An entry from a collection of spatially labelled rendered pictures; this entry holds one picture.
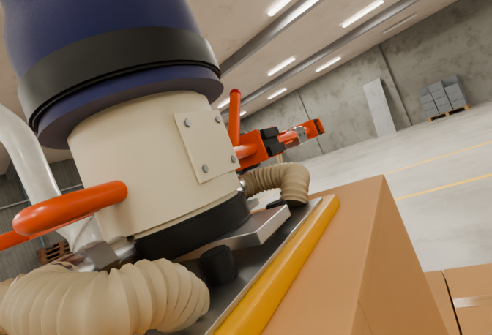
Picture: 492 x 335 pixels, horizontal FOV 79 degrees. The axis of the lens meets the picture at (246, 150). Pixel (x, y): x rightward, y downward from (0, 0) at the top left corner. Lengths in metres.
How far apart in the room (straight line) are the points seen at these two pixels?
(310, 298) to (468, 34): 14.63
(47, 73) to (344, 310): 0.30
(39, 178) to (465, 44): 14.58
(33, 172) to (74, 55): 0.48
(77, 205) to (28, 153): 0.51
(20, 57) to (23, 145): 0.45
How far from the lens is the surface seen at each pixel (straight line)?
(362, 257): 0.28
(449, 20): 14.92
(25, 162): 0.78
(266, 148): 0.54
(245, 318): 0.22
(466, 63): 14.76
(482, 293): 1.17
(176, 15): 0.36
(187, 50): 0.32
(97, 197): 0.29
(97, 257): 0.30
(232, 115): 0.56
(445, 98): 13.83
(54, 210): 0.28
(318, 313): 0.23
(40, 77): 0.33
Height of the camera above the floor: 1.14
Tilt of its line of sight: 2 degrees up
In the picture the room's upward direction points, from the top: 21 degrees counter-clockwise
